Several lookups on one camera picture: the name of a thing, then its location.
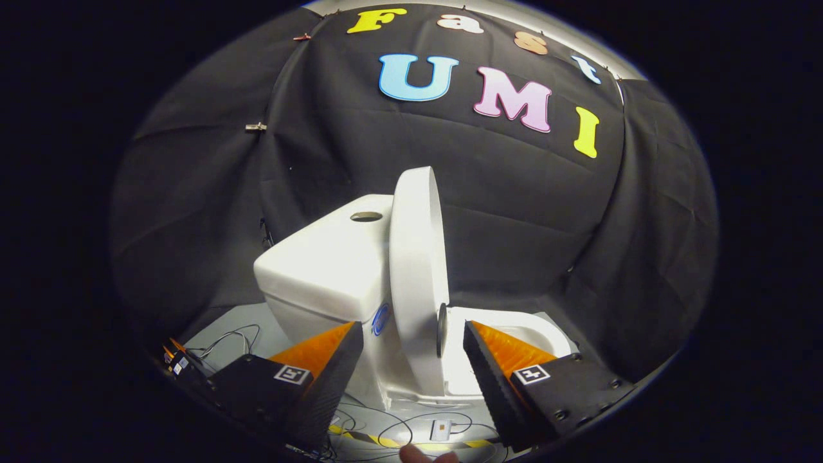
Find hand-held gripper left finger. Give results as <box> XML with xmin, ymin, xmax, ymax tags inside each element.
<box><xmin>209</xmin><ymin>320</ymin><xmax>365</xmax><ymax>454</ymax></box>

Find black backdrop cloth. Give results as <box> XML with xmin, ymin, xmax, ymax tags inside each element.
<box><xmin>109</xmin><ymin>3</ymin><xmax>719</xmax><ymax>386</ymax></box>

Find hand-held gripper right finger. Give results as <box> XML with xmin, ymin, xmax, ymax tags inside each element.
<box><xmin>462</xmin><ymin>320</ymin><xmax>638</xmax><ymax>452</ymax></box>

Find grey cable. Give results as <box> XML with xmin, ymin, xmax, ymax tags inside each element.
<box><xmin>188</xmin><ymin>323</ymin><xmax>262</xmax><ymax>361</ymax></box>

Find white ceramic toilet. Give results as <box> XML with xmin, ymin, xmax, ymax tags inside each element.
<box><xmin>253</xmin><ymin>194</ymin><xmax>577</xmax><ymax>413</ymax></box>

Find dark device with labels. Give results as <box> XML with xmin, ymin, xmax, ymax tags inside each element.
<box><xmin>162</xmin><ymin>338</ymin><xmax>201</xmax><ymax>381</ymax></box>

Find yellow black hazard tape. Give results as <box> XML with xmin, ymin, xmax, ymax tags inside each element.
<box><xmin>328</xmin><ymin>423</ymin><xmax>497</xmax><ymax>451</ymax></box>

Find white toilet lid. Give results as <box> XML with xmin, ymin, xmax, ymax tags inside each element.
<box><xmin>388</xmin><ymin>167</ymin><xmax>450</xmax><ymax>398</ymax></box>

